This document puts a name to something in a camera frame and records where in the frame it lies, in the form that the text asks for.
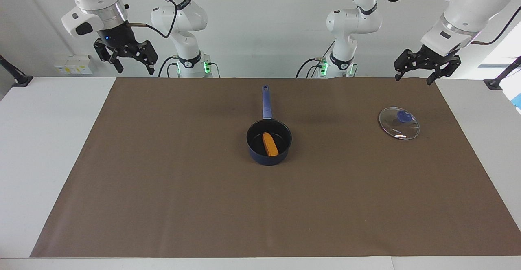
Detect dark blue saucepan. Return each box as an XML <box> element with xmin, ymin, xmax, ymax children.
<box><xmin>246</xmin><ymin>85</ymin><xmax>293</xmax><ymax>166</ymax></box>

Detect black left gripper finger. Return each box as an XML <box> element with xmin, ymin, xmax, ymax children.
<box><xmin>426</xmin><ymin>55</ymin><xmax>462</xmax><ymax>86</ymax></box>
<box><xmin>394</xmin><ymin>49</ymin><xmax>422</xmax><ymax>82</ymax></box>

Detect black right base cables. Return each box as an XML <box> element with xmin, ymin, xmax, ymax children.
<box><xmin>158</xmin><ymin>56</ymin><xmax>221</xmax><ymax>78</ymax></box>

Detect black camera stand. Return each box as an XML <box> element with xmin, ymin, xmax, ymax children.
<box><xmin>484</xmin><ymin>56</ymin><xmax>521</xmax><ymax>90</ymax></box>
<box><xmin>0</xmin><ymin>54</ymin><xmax>33</xmax><ymax>88</ymax></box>

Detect black left base cables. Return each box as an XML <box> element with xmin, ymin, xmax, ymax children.
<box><xmin>296</xmin><ymin>40</ymin><xmax>359</xmax><ymax>78</ymax></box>

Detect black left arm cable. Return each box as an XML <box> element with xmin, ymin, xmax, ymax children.
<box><xmin>377</xmin><ymin>0</ymin><xmax>521</xmax><ymax>46</ymax></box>

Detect black base cables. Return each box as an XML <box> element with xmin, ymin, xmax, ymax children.
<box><xmin>158</xmin><ymin>56</ymin><xmax>221</xmax><ymax>78</ymax></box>
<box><xmin>296</xmin><ymin>40</ymin><xmax>359</xmax><ymax>78</ymax></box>

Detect brown table mat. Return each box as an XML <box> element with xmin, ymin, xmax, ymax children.
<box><xmin>30</xmin><ymin>77</ymin><xmax>521</xmax><ymax>258</ymax></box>

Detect glass lid with blue knob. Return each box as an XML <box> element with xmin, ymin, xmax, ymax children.
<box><xmin>379</xmin><ymin>107</ymin><xmax>420</xmax><ymax>140</ymax></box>

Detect yellow corn cob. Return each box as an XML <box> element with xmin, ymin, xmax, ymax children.
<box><xmin>262</xmin><ymin>132</ymin><xmax>280</xmax><ymax>157</ymax></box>

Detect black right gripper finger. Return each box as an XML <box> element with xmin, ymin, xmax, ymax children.
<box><xmin>130</xmin><ymin>41</ymin><xmax>159</xmax><ymax>76</ymax></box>
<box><xmin>94</xmin><ymin>39</ymin><xmax>125</xmax><ymax>74</ymax></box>

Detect white wall socket box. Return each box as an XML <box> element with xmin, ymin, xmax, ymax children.
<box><xmin>54</xmin><ymin>55</ymin><xmax>93</xmax><ymax>75</ymax></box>

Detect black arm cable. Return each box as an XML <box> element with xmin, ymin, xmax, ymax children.
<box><xmin>377</xmin><ymin>0</ymin><xmax>521</xmax><ymax>46</ymax></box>
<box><xmin>129</xmin><ymin>0</ymin><xmax>179</xmax><ymax>40</ymax></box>

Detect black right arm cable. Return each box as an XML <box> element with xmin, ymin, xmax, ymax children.
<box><xmin>129</xmin><ymin>0</ymin><xmax>179</xmax><ymax>40</ymax></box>

